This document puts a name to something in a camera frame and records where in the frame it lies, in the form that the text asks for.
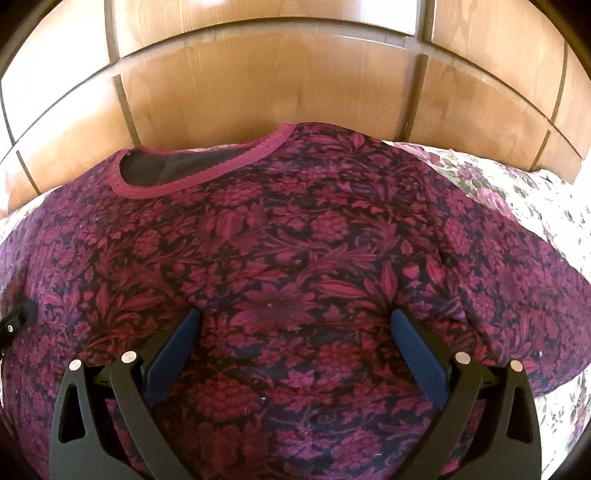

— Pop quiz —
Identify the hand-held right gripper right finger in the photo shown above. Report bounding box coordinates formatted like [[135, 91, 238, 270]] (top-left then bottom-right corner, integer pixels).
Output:
[[390, 309, 542, 480]]

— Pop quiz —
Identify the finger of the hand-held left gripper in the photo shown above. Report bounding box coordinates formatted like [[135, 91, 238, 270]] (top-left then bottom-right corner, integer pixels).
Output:
[[0, 300, 38, 344]]

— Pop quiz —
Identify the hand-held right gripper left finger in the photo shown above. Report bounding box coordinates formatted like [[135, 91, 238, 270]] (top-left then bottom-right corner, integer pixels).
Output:
[[48, 308, 204, 480]]

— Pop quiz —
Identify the maroon floral knit top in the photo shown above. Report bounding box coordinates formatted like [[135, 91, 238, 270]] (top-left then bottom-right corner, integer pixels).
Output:
[[0, 121, 591, 480]]

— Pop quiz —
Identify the floral bedspread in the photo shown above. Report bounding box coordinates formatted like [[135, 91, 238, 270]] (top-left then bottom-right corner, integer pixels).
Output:
[[0, 141, 591, 467]]

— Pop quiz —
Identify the wooden panelled headboard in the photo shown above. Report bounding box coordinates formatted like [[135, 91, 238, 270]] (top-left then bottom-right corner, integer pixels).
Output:
[[0, 0, 591, 219]]

